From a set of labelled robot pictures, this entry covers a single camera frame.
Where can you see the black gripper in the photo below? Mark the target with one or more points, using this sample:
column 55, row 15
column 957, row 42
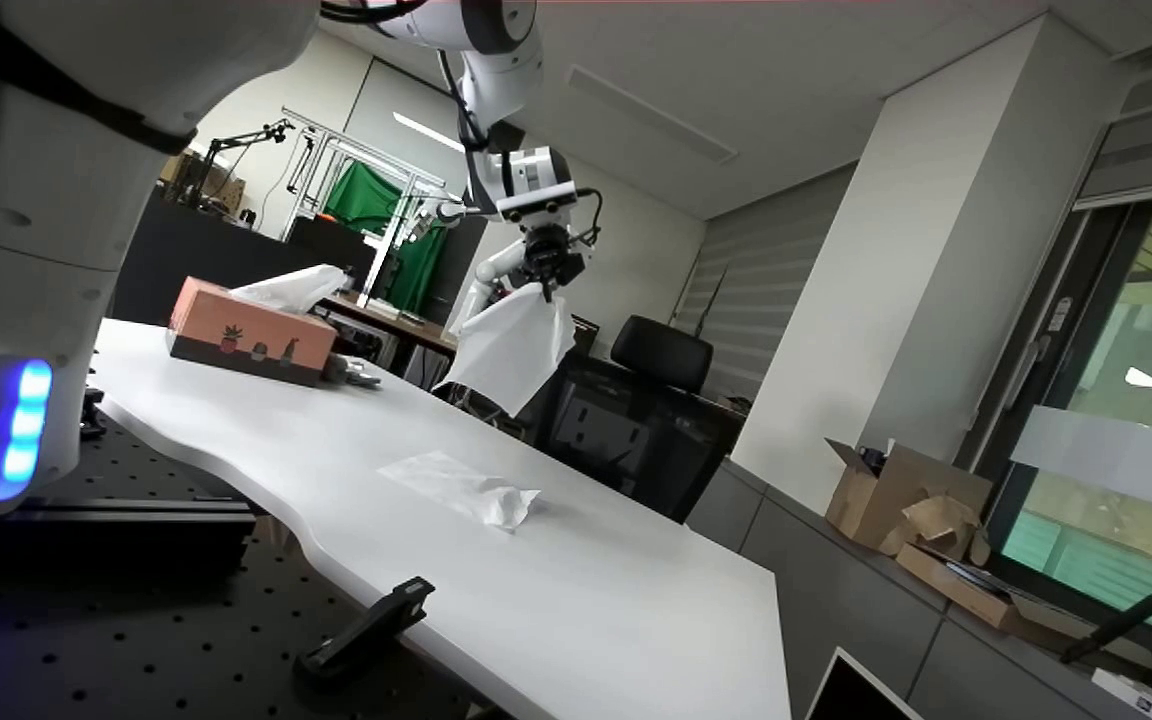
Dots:
column 555, row 249

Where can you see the white tissue sheet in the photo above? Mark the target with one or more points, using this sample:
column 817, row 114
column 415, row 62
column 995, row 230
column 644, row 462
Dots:
column 514, row 351
column 298, row 283

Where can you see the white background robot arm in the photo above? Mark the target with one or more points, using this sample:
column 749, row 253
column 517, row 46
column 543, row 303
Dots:
column 498, row 275

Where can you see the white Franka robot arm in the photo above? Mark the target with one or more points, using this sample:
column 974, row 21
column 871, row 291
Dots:
column 137, row 133

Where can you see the crumpled white tissue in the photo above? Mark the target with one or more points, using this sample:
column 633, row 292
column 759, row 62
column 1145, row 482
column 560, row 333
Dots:
column 504, row 507

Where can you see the orange cactus print tissue box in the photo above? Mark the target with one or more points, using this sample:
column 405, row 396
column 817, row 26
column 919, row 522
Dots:
column 248, row 333

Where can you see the open cardboard box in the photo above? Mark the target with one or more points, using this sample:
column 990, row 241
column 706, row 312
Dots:
column 890, row 493

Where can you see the small cardboard box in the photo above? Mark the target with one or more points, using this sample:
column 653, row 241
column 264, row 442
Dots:
column 945, row 527

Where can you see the green hanging cloth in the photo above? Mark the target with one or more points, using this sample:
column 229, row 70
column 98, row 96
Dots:
column 361, row 196
column 418, row 264

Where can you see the black office chair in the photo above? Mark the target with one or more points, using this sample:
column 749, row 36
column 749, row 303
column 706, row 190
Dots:
column 649, row 401

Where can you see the wooden background desk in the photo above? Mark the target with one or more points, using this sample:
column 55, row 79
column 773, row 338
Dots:
column 380, row 318

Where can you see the white metal rack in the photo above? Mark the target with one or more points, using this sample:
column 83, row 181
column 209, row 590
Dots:
column 339, row 147

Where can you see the black divider panel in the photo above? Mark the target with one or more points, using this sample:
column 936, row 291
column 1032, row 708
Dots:
column 177, row 253

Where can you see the black table clamp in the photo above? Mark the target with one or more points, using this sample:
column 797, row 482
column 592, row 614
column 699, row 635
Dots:
column 368, row 626

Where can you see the grey low cabinet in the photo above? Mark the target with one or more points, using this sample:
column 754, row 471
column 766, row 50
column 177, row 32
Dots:
column 840, row 600

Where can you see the flat cardboard piece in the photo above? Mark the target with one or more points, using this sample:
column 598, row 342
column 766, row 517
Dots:
column 957, row 585

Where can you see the black laptop screen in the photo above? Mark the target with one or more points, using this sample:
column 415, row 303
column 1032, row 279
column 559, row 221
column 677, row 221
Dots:
column 858, row 692

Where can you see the black optical breadboard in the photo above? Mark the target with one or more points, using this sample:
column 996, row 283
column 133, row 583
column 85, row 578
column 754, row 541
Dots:
column 109, row 626

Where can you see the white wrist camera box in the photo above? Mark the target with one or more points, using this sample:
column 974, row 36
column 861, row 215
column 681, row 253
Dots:
column 529, row 181

